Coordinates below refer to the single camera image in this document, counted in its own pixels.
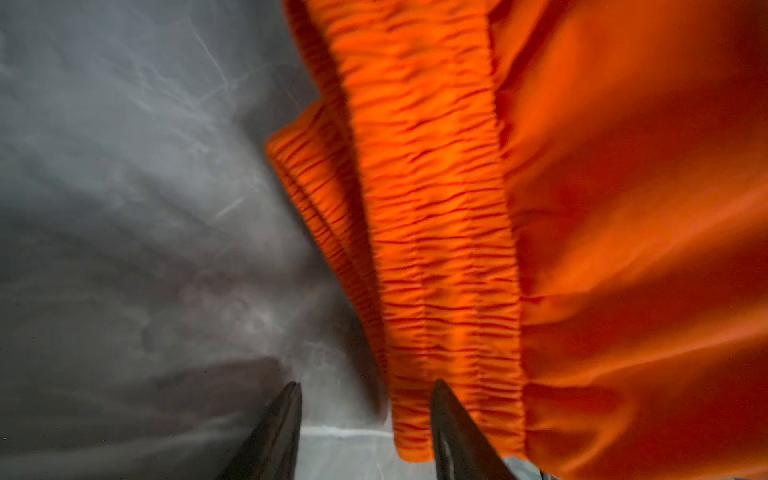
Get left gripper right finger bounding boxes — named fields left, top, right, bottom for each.
left=430, top=379, right=516, bottom=480

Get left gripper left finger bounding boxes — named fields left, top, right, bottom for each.
left=218, top=382, right=303, bottom=480

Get orange shorts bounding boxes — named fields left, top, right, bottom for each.
left=267, top=1, right=767, bottom=479

